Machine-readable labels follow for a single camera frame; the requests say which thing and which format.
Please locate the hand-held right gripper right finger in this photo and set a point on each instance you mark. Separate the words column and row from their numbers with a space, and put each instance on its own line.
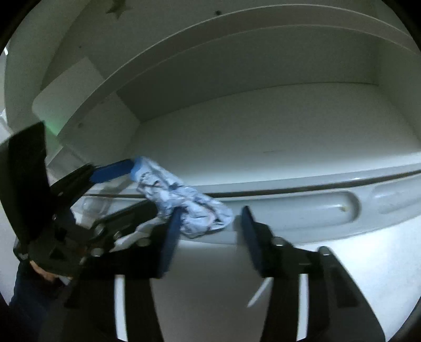
column 251, row 243

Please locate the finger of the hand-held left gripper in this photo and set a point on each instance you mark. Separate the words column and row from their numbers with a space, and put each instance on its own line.
column 111, row 171
column 128, row 218

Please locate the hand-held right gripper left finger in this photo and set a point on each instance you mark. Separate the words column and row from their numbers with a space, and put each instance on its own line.
column 169, row 243

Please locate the person's left forearm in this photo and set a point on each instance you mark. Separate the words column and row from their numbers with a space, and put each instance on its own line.
column 29, row 292

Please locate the person's left hand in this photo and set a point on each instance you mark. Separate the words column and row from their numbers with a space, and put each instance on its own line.
column 44, row 273

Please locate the white plastic wrapper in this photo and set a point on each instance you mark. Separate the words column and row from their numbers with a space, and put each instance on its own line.
column 138, row 232

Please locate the white desk shelf unit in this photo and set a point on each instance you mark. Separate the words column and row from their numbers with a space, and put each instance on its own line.
column 263, row 49

